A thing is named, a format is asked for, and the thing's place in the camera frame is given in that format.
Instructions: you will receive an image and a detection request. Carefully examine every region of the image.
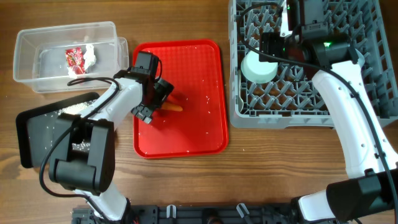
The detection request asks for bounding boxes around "orange carrot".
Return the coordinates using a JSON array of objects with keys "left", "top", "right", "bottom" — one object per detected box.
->
[{"left": 160, "top": 102, "right": 183, "bottom": 112}]

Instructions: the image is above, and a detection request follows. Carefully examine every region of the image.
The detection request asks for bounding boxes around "green bowl with rice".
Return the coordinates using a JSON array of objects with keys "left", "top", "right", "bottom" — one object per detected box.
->
[{"left": 241, "top": 51, "right": 278, "bottom": 84}]

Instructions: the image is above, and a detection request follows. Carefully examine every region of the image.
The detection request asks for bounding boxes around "white tissue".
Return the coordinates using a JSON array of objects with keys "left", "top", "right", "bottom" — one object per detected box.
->
[{"left": 68, "top": 44, "right": 96, "bottom": 78}]

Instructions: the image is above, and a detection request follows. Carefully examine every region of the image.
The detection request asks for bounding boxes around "red snack wrapper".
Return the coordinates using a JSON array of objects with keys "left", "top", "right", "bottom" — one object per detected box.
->
[{"left": 65, "top": 47, "right": 85, "bottom": 76}]

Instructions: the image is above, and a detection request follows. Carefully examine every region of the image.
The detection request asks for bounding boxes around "white plastic spoon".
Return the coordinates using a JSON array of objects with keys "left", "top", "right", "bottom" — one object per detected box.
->
[{"left": 238, "top": 70, "right": 247, "bottom": 113}]

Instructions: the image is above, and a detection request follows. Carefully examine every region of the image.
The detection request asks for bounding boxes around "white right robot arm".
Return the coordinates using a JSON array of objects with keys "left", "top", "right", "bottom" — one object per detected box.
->
[{"left": 259, "top": 32, "right": 397, "bottom": 223}]

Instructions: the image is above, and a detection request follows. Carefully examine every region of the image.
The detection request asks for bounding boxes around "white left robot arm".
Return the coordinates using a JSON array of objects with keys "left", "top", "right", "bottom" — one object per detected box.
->
[{"left": 39, "top": 68, "right": 174, "bottom": 223}]

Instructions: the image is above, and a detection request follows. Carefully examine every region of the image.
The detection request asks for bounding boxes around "grey dishwasher rack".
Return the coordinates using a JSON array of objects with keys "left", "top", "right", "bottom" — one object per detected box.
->
[{"left": 228, "top": 0, "right": 397, "bottom": 129}]

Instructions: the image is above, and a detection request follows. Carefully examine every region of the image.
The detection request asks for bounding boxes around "red serving tray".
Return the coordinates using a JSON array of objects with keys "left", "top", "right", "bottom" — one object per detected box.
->
[{"left": 133, "top": 39, "right": 229, "bottom": 159}]

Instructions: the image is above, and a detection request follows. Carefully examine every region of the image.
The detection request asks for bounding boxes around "clear plastic bin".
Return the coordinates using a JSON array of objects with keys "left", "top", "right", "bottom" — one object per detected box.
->
[{"left": 13, "top": 21, "right": 129, "bottom": 93}]

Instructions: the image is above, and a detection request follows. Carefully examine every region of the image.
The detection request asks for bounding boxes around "black tray bin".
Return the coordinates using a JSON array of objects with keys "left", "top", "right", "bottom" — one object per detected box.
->
[{"left": 16, "top": 92, "right": 100, "bottom": 169}]

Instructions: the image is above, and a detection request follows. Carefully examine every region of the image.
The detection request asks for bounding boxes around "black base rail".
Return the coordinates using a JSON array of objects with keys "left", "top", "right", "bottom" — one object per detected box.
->
[{"left": 71, "top": 202, "right": 299, "bottom": 224}]

